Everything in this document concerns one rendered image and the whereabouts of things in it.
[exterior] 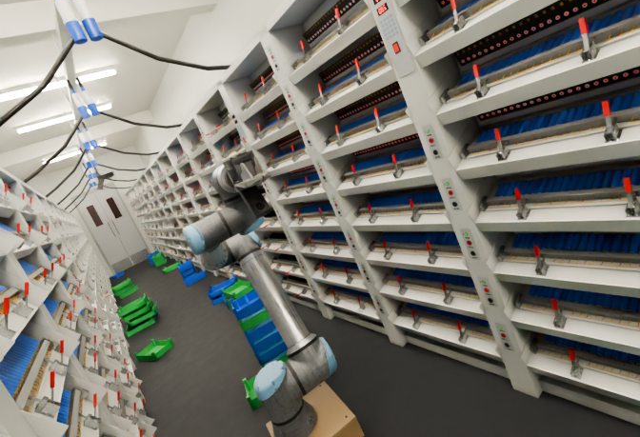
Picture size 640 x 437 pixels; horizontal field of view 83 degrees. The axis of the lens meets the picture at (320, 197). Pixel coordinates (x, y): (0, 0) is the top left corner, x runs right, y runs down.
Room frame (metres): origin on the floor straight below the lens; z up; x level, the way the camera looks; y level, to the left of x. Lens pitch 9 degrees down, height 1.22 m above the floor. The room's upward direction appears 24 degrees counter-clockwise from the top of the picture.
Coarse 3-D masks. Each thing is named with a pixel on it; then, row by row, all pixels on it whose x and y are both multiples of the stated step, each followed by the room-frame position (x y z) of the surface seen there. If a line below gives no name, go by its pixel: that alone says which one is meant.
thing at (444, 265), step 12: (372, 240) 1.80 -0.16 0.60; (360, 252) 1.75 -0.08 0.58; (372, 252) 1.76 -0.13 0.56; (384, 252) 1.69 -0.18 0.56; (432, 252) 1.45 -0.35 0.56; (444, 252) 1.40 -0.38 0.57; (456, 252) 1.36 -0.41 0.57; (372, 264) 1.75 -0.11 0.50; (384, 264) 1.66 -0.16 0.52; (396, 264) 1.58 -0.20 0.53; (408, 264) 1.51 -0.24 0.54; (420, 264) 1.45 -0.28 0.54; (444, 264) 1.35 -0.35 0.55; (456, 264) 1.31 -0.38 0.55; (468, 276) 1.27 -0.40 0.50
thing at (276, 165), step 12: (276, 144) 2.41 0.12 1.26; (288, 144) 2.31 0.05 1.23; (300, 144) 2.17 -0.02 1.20; (276, 156) 2.38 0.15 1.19; (288, 156) 2.16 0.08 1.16; (300, 156) 2.01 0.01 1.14; (264, 168) 2.37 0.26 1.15; (276, 168) 2.21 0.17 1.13; (288, 168) 2.09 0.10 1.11; (300, 168) 1.99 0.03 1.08
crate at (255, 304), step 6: (246, 294) 2.25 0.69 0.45; (252, 294) 2.26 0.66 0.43; (240, 300) 2.23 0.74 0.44; (252, 300) 2.24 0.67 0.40; (258, 300) 2.07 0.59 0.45; (234, 306) 2.20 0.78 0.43; (240, 306) 2.23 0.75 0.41; (246, 306) 2.19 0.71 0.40; (252, 306) 2.06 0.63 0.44; (258, 306) 2.07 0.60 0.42; (234, 312) 2.03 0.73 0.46; (240, 312) 2.04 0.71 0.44; (246, 312) 2.04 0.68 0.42; (240, 318) 2.03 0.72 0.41
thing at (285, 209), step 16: (240, 80) 2.43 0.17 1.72; (224, 96) 2.41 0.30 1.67; (240, 96) 2.40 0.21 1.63; (256, 112) 2.43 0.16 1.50; (256, 128) 2.41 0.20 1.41; (272, 144) 2.44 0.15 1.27; (288, 208) 2.39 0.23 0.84; (304, 256) 2.37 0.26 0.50; (304, 272) 2.43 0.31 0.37; (320, 288) 2.37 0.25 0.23; (320, 304) 2.40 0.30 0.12
